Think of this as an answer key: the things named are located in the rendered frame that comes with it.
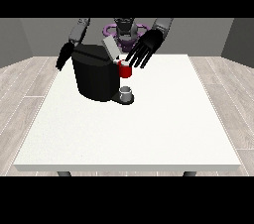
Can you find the small grey cup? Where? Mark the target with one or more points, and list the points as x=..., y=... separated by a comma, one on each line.
x=126, y=93

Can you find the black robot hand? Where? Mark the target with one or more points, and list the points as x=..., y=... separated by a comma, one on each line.
x=147, y=47
x=63, y=55

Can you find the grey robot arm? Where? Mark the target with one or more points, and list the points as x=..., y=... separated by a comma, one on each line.
x=162, y=24
x=78, y=31

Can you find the black coffee machine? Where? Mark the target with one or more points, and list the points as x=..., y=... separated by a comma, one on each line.
x=96, y=74

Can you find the dark table leg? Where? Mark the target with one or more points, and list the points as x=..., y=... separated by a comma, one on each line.
x=64, y=173
x=190, y=173

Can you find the red pod holder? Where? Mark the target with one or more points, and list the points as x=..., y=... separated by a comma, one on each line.
x=125, y=71

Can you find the small grey coffee pod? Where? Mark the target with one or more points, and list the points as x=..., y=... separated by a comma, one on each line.
x=124, y=63

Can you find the grey robot trunk purple rings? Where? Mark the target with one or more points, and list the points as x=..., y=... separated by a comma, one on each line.
x=125, y=33

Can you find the pale grey machine lid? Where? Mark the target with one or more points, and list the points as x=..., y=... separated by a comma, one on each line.
x=111, y=47

